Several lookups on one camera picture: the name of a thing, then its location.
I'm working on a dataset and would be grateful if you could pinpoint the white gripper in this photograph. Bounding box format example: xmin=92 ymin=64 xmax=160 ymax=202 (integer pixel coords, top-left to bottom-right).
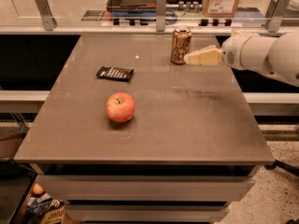
xmin=184 ymin=33 xmax=260 ymax=70

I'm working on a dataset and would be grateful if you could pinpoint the orange soda can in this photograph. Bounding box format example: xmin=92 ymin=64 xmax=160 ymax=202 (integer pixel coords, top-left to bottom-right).
xmin=171 ymin=26 xmax=192 ymax=64

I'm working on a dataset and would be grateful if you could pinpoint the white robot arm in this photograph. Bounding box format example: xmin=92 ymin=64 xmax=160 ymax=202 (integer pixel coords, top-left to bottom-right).
xmin=184 ymin=33 xmax=299 ymax=87

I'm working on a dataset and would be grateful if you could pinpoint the cardboard box with label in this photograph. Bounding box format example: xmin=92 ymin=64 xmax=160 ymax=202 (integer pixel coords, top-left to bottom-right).
xmin=202 ymin=0 xmax=239 ymax=18

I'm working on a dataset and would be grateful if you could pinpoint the black snack packet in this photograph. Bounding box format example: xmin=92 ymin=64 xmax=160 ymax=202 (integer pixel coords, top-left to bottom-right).
xmin=96 ymin=66 xmax=134 ymax=82

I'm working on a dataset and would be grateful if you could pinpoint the red apple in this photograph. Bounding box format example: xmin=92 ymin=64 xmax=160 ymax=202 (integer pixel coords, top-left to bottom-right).
xmin=106 ymin=92 xmax=135 ymax=123

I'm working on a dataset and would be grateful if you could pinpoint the upper white drawer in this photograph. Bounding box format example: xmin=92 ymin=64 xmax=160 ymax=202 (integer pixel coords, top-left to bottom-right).
xmin=37 ymin=175 xmax=254 ymax=202

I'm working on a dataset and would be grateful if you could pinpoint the small orange fruit below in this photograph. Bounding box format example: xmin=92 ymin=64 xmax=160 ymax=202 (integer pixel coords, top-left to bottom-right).
xmin=33 ymin=183 xmax=45 ymax=196

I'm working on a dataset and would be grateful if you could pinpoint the snack bag under table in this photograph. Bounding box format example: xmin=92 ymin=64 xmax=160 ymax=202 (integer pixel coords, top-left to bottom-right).
xmin=22 ymin=193 xmax=64 ymax=224

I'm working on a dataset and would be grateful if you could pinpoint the middle metal bracket post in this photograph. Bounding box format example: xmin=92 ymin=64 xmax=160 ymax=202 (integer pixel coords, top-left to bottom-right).
xmin=156 ymin=0 xmax=166 ymax=32

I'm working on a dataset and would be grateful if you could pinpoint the metal bracket post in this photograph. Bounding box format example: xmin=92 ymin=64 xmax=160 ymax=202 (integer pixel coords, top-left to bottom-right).
xmin=265 ymin=0 xmax=291 ymax=33
xmin=156 ymin=0 xmax=166 ymax=32
xmin=35 ymin=0 xmax=57 ymax=31

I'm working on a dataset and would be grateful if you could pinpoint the right metal bracket post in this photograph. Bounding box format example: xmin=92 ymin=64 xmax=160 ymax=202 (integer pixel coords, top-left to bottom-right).
xmin=265 ymin=0 xmax=291 ymax=33

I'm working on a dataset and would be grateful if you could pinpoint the left metal bracket post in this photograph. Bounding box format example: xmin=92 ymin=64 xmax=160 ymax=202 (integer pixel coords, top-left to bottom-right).
xmin=35 ymin=0 xmax=57 ymax=31

